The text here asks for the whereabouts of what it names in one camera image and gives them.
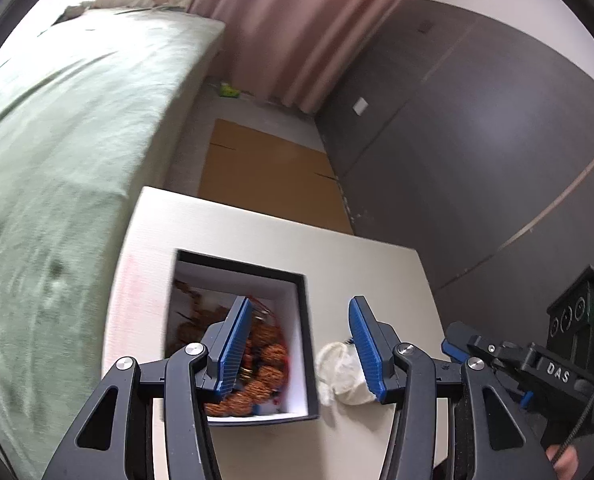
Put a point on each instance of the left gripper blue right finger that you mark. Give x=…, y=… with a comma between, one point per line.
x=374, y=343

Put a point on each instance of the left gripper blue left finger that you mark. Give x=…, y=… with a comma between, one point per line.
x=226, y=345

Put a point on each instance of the black jewelry box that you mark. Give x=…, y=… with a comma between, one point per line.
x=255, y=323

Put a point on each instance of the person right hand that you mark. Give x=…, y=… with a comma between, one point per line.
x=567, y=465

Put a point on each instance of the brown cardboard floor sheet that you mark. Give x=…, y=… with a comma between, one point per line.
x=253, y=170

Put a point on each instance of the dark grey wardrobe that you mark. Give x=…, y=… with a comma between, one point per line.
x=477, y=151

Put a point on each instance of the green object on floor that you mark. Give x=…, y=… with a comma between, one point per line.
x=227, y=91

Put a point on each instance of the green bed blanket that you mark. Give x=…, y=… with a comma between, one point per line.
x=91, y=112

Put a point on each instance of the pink curtain right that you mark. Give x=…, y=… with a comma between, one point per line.
x=291, y=51

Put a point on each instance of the light green crumpled duvet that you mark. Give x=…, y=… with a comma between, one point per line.
x=64, y=10

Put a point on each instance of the white wall switch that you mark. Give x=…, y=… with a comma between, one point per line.
x=360, y=106

